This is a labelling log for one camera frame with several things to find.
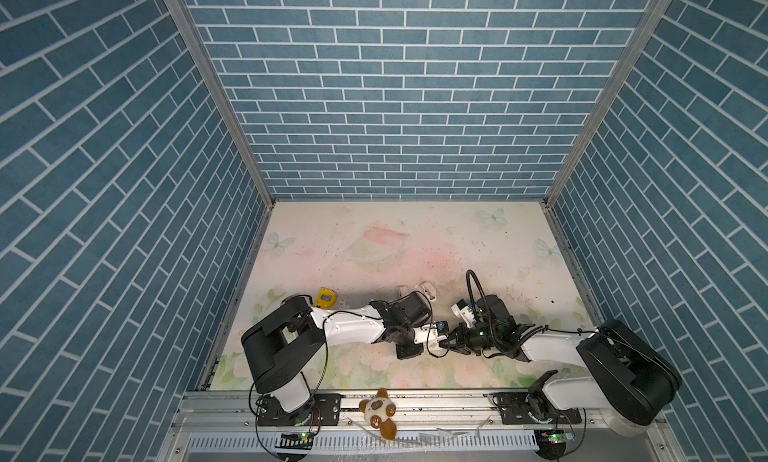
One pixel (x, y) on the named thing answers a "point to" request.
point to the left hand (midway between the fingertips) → (420, 345)
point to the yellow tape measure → (326, 298)
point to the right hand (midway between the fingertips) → (438, 342)
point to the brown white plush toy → (379, 412)
